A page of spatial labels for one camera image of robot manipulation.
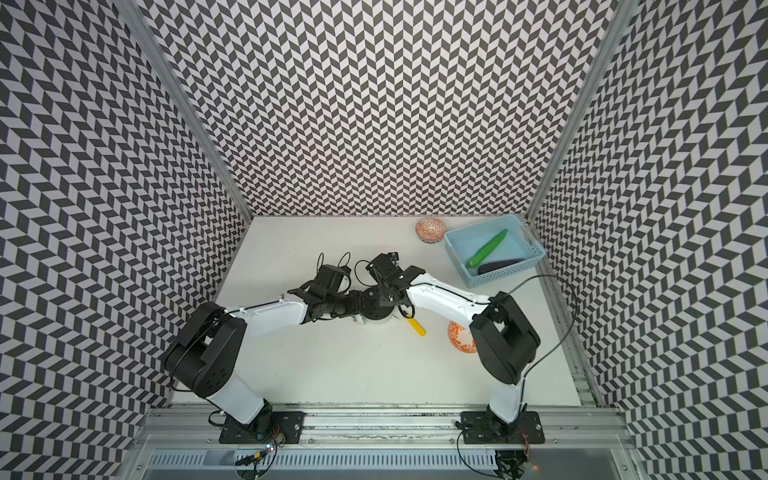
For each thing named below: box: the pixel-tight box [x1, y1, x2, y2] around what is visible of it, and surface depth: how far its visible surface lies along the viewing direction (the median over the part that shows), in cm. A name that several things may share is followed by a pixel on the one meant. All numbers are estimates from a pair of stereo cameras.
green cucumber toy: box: [466, 229, 508, 269], surface depth 107 cm
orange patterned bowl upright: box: [448, 321, 477, 354], surface depth 88 cm
